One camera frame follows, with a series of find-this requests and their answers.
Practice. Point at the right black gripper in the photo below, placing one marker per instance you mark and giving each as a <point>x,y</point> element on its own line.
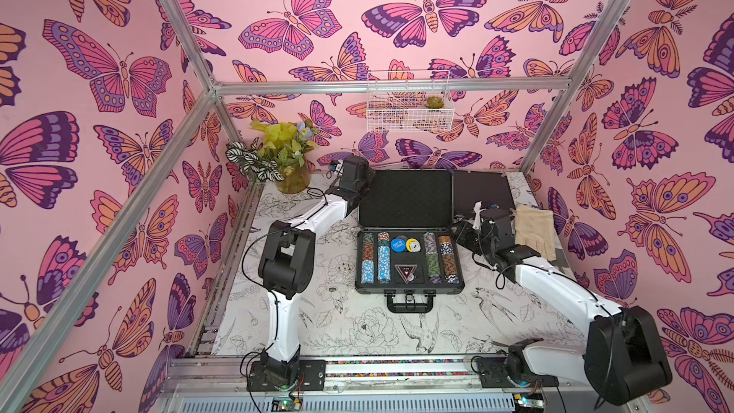
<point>494,228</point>

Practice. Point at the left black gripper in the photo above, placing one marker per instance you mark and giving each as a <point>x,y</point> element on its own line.
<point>370,176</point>

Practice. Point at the black aluminium poker case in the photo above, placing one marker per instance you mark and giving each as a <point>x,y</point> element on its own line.
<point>491,189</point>

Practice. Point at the large black poker case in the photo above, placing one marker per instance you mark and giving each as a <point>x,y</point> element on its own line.
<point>406,218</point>

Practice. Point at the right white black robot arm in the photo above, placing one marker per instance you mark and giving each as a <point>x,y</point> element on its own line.
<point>622,357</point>

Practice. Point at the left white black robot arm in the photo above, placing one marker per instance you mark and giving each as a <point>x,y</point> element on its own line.
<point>287,262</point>

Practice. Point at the cream work glove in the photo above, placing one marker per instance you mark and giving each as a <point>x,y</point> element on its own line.
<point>535,228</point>

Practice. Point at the yellow glass vase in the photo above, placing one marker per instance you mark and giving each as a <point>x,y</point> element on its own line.
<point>295,178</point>

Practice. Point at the green artificial plant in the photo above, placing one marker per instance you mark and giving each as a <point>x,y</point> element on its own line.
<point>285,144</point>

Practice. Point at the triangular all-in acrylic button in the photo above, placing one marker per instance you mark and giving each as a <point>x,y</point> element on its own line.
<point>407,272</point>

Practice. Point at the small green succulent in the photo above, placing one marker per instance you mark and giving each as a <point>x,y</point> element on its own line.
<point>434,102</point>

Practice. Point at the striped leaf plant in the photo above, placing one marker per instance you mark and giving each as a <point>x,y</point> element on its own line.
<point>249,161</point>

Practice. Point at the white wire basket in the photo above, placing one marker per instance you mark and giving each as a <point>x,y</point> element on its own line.
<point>397,105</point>

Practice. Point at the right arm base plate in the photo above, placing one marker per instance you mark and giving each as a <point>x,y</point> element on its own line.
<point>504,373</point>

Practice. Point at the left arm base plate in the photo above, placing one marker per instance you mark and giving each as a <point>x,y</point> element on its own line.
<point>269,374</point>

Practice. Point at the aluminium front rail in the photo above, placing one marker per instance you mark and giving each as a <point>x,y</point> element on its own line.
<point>444,383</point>

